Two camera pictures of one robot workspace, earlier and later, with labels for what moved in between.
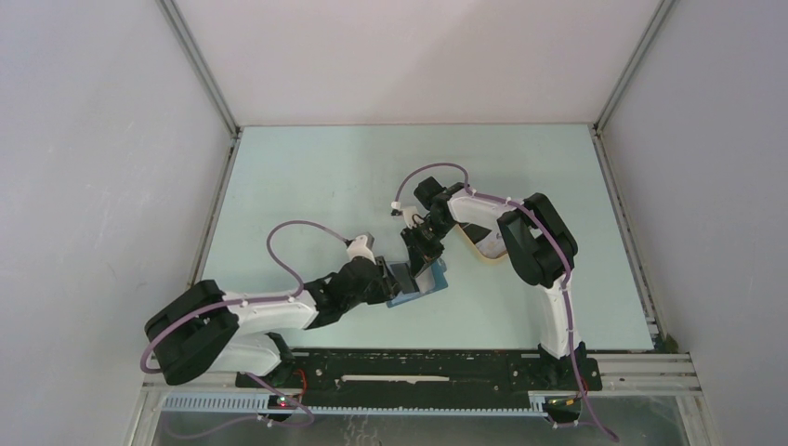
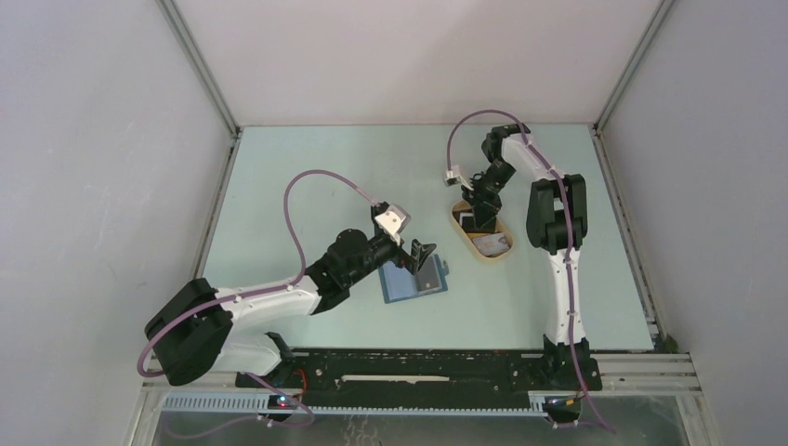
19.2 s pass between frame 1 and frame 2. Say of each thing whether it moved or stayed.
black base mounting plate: stayed
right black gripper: moved
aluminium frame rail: stayed
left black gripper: moved
